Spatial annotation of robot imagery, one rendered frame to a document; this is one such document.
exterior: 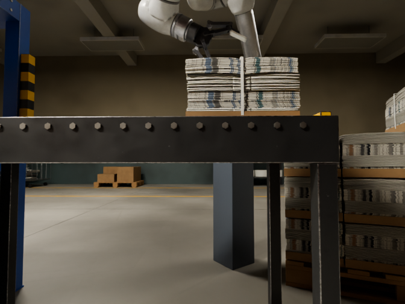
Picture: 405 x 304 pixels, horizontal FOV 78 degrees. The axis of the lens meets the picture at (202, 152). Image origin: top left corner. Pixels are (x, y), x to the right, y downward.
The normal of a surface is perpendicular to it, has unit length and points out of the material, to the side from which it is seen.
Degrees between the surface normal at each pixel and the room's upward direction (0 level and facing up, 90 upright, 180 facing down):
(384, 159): 90
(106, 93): 90
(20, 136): 90
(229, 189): 90
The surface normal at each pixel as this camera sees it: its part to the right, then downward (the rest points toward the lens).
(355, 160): -0.39, -0.04
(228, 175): -0.81, -0.03
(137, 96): -0.02, -0.04
